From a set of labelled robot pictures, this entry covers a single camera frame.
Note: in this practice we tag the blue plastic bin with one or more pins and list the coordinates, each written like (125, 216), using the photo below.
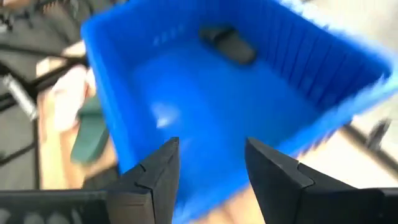
(217, 102)

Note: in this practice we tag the green rubber slide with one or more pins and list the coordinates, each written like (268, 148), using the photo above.
(90, 133)

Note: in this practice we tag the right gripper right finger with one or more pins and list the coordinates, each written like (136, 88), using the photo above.
(286, 199)

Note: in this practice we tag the pink rubber slide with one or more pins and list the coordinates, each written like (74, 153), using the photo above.
(70, 96)

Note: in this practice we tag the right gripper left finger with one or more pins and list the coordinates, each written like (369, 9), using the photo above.
(152, 193)

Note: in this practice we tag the silver metal tube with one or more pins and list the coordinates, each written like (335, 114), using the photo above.
(20, 96)

